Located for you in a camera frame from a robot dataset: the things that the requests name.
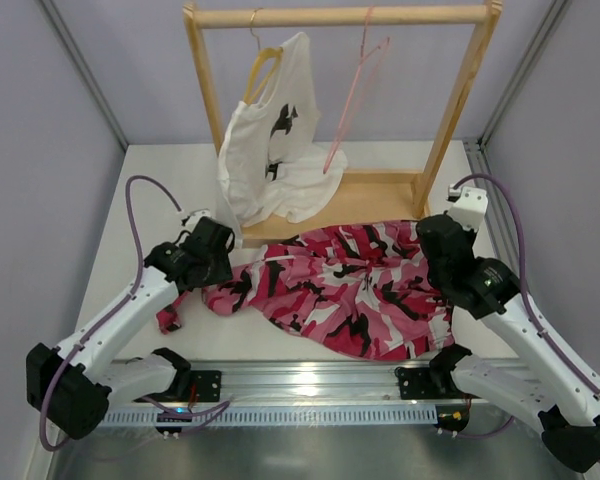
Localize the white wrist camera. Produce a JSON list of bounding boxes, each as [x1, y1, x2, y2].
[[180, 209, 212, 228], [446, 185, 489, 233]]

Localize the aluminium frame rail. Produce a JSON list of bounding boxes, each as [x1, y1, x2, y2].
[[42, 358, 586, 405]]

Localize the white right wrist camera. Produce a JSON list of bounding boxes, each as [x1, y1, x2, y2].
[[446, 185, 489, 233]]

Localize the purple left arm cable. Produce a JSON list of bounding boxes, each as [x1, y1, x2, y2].
[[38, 174, 231, 454]]

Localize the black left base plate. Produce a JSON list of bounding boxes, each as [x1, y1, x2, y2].
[[188, 370, 222, 403]]

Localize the pink camouflage trousers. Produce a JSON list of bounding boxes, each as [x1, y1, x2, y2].
[[154, 219, 456, 362]]

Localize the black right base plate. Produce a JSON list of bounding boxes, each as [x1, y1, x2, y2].
[[394, 367, 438, 400]]

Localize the pink wire clothes hanger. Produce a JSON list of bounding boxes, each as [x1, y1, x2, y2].
[[322, 5, 391, 174]]

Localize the slotted cable duct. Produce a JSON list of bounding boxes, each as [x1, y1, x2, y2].
[[100, 403, 438, 428]]

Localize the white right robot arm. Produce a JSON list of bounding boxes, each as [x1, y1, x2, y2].
[[416, 214, 600, 473]]

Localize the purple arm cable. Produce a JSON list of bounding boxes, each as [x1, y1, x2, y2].
[[38, 174, 231, 454], [454, 172, 600, 440]]

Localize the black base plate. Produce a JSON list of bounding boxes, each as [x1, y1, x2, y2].
[[188, 370, 222, 403], [394, 367, 438, 400]]

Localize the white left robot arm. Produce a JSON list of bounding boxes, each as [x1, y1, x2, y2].
[[26, 216, 235, 440]]

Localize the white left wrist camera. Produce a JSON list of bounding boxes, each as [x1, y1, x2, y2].
[[180, 209, 212, 228]]

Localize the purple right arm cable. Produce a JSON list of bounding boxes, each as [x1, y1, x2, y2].
[[454, 172, 600, 440]]

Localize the yellow clothes hanger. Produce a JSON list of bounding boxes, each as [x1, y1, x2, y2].
[[242, 7, 284, 105]]

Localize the white printed t-shirt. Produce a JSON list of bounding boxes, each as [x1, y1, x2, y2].
[[218, 32, 348, 247]]

